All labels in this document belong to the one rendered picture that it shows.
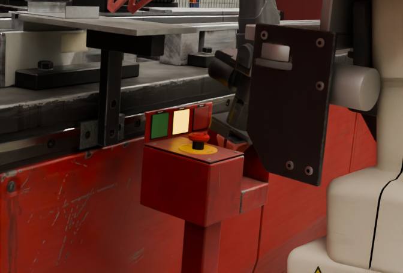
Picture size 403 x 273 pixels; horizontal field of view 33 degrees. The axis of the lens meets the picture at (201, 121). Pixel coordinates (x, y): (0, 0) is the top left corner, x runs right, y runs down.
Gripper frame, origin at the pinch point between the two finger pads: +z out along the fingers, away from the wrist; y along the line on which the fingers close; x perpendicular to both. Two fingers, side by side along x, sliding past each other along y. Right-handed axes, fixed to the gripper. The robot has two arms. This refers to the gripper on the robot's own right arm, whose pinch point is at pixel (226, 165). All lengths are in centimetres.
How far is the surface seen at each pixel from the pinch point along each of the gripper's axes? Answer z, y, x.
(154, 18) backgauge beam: -7, 63, -42
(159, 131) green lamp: -4.5, 9.6, 11.5
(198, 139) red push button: -7.3, 0.6, 11.5
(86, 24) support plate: -22.8, 17.5, 28.6
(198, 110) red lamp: -7.2, 10.2, 0.1
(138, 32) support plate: -25.3, 7.5, 27.0
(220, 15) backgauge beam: -6, 67, -80
